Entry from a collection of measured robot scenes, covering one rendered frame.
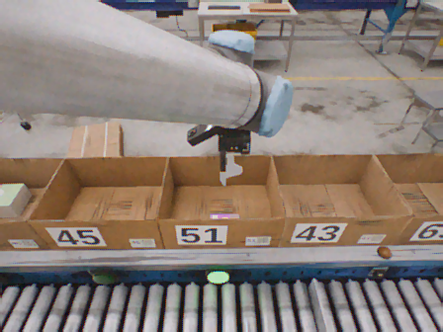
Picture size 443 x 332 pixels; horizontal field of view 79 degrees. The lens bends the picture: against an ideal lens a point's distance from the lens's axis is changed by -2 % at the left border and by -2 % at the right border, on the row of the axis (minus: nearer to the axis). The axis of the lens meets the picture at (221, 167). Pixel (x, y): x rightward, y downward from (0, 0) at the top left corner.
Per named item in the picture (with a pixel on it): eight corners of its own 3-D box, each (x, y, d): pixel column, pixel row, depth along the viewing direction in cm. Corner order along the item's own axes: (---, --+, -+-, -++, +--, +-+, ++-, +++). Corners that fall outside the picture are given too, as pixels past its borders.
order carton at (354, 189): (277, 247, 93) (286, 218, 81) (266, 185, 114) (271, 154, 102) (390, 245, 93) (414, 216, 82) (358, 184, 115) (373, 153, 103)
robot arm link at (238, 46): (196, 35, 52) (227, 23, 57) (199, 93, 60) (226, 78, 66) (234, 45, 47) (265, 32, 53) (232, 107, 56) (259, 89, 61)
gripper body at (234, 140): (249, 157, 70) (253, 118, 61) (216, 157, 70) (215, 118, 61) (246, 138, 75) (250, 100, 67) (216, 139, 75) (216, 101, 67)
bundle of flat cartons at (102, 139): (77, 136, 284) (72, 126, 275) (123, 129, 293) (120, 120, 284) (68, 183, 235) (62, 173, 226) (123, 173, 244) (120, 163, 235)
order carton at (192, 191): (163, 249, 92) (155, 220, 81) (173, 186, 114) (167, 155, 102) (279, 247, 93) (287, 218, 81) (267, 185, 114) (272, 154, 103)
